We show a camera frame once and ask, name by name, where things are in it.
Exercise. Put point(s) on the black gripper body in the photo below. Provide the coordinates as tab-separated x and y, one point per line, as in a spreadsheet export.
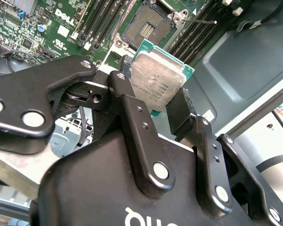
96	188

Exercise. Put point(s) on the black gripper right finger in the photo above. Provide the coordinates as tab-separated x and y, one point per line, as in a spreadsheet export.
210	176

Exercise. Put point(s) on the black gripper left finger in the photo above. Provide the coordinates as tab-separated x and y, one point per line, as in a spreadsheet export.
37	89

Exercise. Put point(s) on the CPU with silver top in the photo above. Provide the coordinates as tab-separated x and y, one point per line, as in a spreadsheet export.
155	77

